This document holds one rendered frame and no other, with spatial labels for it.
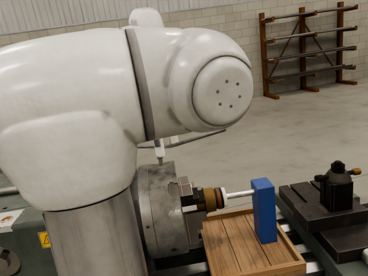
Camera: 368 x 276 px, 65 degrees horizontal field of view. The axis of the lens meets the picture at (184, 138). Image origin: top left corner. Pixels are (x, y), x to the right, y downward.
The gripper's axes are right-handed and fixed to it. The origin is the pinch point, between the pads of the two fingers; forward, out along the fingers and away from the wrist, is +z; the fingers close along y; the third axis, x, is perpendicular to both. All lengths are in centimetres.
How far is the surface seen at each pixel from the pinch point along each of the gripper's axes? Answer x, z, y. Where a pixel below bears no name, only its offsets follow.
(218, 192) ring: -13.2, 19.4, 6.2
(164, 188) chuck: -1.6, 10.8, -9.3
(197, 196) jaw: -8.9, 17.0, -2.0
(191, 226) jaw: -4.3, 29.5, -0.4
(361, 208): -57, 29, 18
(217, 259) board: -11.5, 42.4, 0.8
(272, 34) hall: 42, -65, 745
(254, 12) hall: 79, -122, 717
